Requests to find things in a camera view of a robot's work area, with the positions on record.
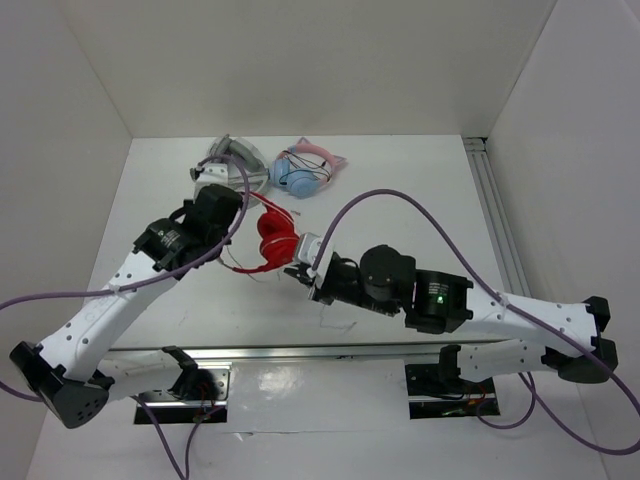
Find blue pink cat-ear headphones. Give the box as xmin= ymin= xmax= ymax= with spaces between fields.
xmin=268 ymin=137 xmax=346 ymax=198

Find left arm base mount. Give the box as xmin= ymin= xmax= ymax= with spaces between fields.
xmin=136 ymin=346 xmax=231 ymax=424

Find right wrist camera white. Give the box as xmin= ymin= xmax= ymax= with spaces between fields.
xmin=293 ymin=233 xmax=334 ymax=280

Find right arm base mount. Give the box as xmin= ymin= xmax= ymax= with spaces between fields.
xmin=404 ymin=354 xmax=501 ymax=420

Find white headphone cable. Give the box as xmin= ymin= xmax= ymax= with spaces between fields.
xmin=217 ymin=239 xmax=286 ymax=287

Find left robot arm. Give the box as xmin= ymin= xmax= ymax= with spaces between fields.
xmin=9 ymin=185 xmax=246 ymax=429

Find grey headphones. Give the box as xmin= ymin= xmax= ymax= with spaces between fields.
xmin=200 ymin=135 xmax=268 ymax=194

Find red headphones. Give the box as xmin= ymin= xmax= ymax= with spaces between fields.
xmin=231 ymin=192 xmax=300 ymax=275

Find aluminium rail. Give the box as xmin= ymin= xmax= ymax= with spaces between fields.
xmin=99 ymin=340 xmax=551 ymax=364
xmin=462 ymin=137 xmax=531 ymax=296

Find aluminium rail right side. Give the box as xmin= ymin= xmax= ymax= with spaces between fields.
xmin=462 ymin=137 xmax=531 ymax=296

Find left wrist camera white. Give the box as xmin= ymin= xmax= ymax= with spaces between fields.
xmin=190 ymin=162 xmax=229 ymax=189

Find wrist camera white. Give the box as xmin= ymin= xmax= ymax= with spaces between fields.
xmin=190 ymin=162 xmax=229 ymax=189
xmin=293 ymin=233 xmax=334 ymax=280

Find aluminium rail front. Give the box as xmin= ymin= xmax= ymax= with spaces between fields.
xmin=99 ymin=340 xmax=551 ymax=364

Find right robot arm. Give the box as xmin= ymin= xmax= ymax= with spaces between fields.
xmin=285 ymin=245 xmax=618 ymax=392

